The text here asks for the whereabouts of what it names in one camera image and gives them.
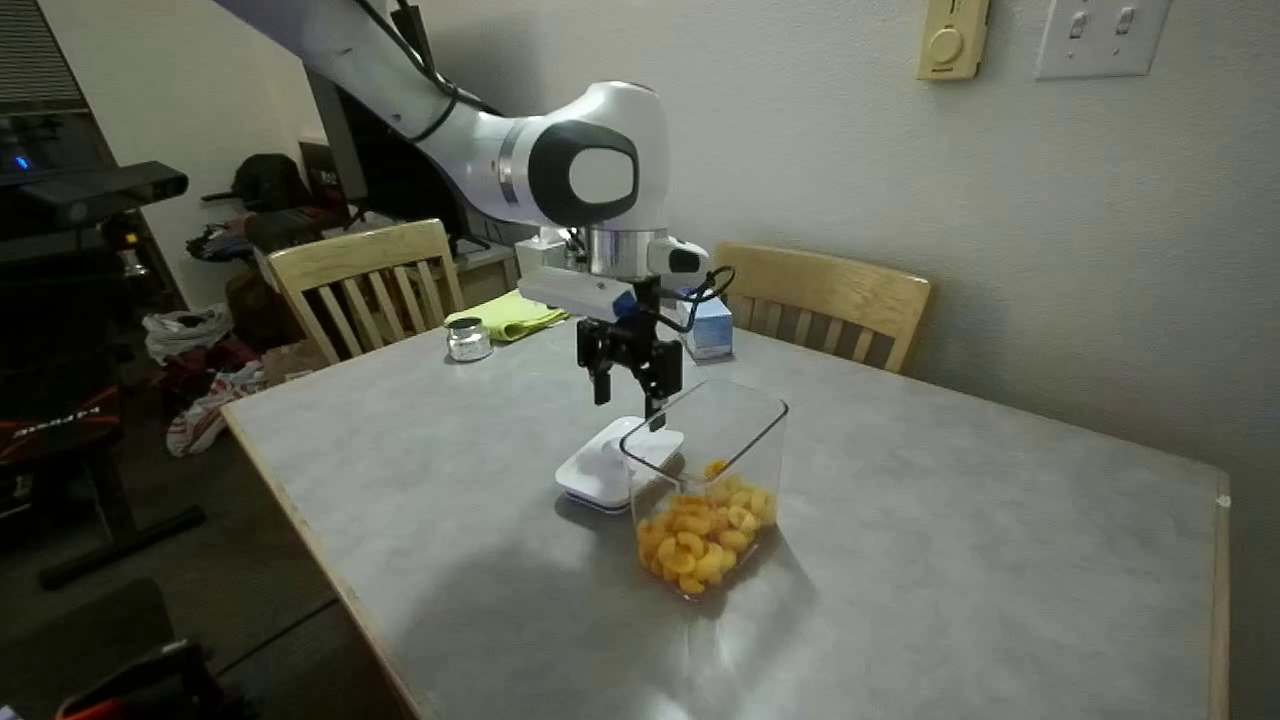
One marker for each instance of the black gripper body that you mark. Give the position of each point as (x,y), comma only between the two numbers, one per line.
(631,337)

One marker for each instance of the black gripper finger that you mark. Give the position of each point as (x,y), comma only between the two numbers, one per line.
(603,382)
(652,400)

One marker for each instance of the white container lid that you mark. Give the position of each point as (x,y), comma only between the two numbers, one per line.
(617,460)

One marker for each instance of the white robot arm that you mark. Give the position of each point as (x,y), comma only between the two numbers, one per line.
(588,166)

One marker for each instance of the light blue tissue box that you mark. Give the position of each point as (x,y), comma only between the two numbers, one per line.
(711,331)

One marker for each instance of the clear plastic container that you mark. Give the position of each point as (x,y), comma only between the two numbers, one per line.
(722,423)

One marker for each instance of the green folded cloth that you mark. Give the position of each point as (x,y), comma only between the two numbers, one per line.
(515,318)

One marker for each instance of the yellow snacks in container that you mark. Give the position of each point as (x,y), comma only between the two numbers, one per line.
(698,539)

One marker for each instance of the wooden chair at table end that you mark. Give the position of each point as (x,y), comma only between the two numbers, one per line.
(364,290)

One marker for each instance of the black monitor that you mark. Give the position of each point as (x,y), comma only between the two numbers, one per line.
(377,166)

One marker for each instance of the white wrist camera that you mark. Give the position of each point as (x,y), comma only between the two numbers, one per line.
(603,276)

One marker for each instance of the wooden chair by wall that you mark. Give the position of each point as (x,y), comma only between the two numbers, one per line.
(825,300)

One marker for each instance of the beige wall thermostat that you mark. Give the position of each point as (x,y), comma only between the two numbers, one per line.
(953,37)

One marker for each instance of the black depth camera on stand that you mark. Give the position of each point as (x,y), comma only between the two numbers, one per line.
(83,199)

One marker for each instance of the white light switch plate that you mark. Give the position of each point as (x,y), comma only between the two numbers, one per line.
(1103,37)

